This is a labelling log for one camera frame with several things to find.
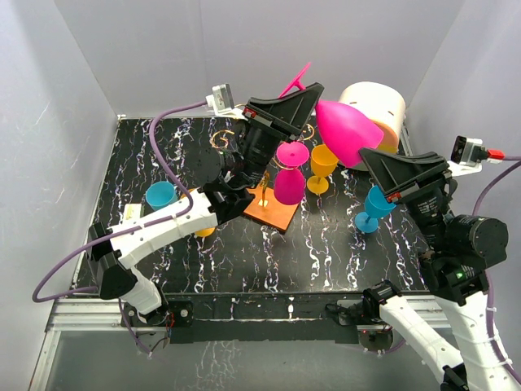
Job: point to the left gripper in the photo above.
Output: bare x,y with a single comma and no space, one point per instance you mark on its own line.
284,119

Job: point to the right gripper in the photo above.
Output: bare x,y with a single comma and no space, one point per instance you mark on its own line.
395,172

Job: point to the blue wine glass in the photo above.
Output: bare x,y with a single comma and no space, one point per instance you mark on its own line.
376,207
160,195

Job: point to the magenta wine glass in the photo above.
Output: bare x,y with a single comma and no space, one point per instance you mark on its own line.
290,183
344,131

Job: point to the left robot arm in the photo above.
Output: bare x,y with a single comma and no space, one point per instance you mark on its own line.
114,252

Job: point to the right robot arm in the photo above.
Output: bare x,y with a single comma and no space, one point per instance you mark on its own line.
460,250

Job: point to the orange wine glass right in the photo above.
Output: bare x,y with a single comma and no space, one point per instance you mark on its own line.
321,167

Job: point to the orange wine glass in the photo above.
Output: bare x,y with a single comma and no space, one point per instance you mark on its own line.
201,233
321,167

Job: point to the orange wine glass left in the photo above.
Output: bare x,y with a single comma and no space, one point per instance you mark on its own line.
201,233

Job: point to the white orange cylindrical container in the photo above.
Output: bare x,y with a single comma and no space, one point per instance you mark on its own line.
384,106

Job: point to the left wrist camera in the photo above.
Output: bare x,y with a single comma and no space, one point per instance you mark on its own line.
221,101

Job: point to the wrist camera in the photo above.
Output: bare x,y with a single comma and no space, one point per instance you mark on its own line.
221,101
468,154

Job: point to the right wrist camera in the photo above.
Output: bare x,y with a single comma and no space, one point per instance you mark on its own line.
468,154

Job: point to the gold wire wine glass rack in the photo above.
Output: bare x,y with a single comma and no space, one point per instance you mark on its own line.
257,203

